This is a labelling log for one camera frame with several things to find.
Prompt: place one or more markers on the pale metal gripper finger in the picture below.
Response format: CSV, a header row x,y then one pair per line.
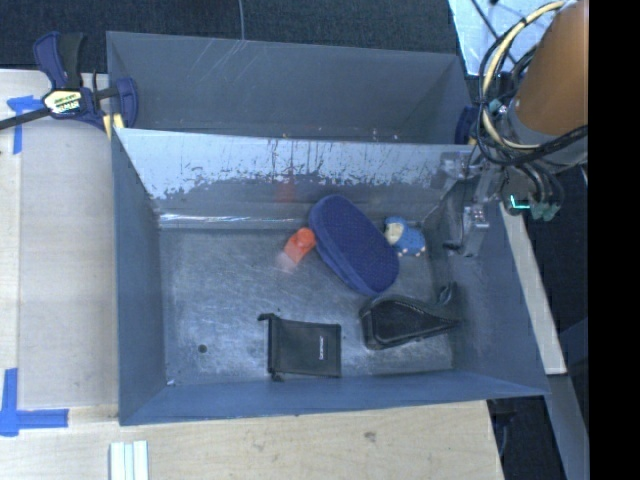
x,y
476,228
452,168

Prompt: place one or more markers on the blue toy animal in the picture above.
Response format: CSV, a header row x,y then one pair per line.
x,y
407,238

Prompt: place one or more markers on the black triangular case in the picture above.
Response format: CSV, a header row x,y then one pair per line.
x,y
400,320

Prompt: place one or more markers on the blue oval glasses case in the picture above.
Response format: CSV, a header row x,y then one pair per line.
x,y
352,245

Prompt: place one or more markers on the small orange capped bottle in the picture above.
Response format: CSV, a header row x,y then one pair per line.
x,y
299,245

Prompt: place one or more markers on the black fabric pouch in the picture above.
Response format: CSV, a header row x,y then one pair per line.
x,y
305,345

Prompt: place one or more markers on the grey metal bin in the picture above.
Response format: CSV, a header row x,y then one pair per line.
x,y
225,288

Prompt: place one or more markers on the pale wood board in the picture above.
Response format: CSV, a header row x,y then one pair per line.
x,y
65,268

